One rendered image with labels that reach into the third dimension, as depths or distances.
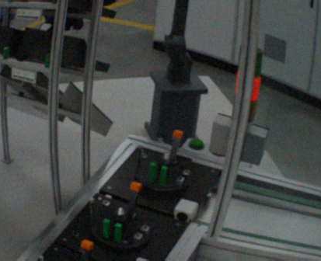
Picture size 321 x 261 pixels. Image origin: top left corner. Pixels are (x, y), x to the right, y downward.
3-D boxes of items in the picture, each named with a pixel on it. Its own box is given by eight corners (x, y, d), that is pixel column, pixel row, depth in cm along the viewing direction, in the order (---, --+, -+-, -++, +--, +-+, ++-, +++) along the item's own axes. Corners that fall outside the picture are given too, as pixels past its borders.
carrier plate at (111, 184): (137, 151, 147) (137, 144, 146) (220, 175, 140) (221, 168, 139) (99, 195, 127) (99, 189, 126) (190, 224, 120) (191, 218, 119)
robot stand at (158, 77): (186, 123, 181) (193, 70, 172) (200, 146, 170) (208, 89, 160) (144, 126, 177) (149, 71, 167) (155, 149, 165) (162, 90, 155)
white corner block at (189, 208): (179, 210, 125) (181, 197, 123) (196, 214, 124) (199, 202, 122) (172, 220, 121) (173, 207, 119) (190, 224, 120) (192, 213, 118)
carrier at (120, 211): (95, 198, 126) (95, 156, 120) (187, 227, 119) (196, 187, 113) (54, 246, 106) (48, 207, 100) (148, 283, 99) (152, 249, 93)
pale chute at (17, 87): (36, 109, 154) (42, 97, 155) (63, 123, 149) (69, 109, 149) (-3, 75, 129) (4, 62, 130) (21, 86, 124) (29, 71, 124)
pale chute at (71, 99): (71, 121, 150) (78, 107, 151) (106, 137, 144) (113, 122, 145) (30, 84, 125) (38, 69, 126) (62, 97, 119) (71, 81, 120)
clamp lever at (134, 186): (127, 211, 116) (134, 181, 114) (135, 214, 115) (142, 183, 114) (121, 214, 112) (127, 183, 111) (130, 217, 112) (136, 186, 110)
